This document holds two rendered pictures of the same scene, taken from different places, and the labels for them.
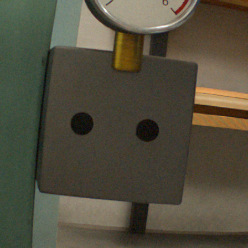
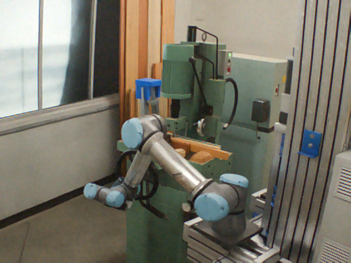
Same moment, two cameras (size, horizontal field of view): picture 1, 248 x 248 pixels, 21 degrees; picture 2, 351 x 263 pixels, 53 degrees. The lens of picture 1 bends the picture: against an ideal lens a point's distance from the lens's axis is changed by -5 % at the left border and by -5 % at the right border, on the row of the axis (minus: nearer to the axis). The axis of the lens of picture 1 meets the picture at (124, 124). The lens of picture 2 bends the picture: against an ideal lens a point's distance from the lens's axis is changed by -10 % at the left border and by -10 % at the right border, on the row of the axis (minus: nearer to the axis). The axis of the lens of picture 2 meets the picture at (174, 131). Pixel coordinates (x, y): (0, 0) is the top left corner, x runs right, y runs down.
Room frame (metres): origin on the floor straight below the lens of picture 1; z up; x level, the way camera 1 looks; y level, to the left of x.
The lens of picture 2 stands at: (-1.12, -1.22, 1.61)
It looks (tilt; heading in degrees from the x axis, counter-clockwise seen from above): 16 degrees down; 43
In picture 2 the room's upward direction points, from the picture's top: 3 degrees clockwise
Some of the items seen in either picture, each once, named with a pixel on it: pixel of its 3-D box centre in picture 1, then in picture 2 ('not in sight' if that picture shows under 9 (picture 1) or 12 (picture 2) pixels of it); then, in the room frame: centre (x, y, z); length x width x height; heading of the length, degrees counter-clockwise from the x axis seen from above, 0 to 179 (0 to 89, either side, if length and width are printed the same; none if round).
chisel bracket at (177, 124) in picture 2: not in sight; (176, 124); (0.54, 0.29, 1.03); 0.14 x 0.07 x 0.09; 10
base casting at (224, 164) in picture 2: not in sight; (182, 163); (0.65, 0.31, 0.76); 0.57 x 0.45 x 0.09; 10
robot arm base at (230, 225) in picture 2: not in sight; (229, 216); (0.09, -0.45, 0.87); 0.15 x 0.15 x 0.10
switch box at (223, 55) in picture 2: not in sight; (224, 62); (0.86, 0.21, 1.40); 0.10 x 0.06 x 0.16; 10
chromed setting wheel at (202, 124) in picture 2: not in sight; (203, 126); (0.67, 0.19, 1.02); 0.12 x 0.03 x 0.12; 10
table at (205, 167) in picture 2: not in sight; (162, 154); (0.42, 0.27, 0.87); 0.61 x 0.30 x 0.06; 100
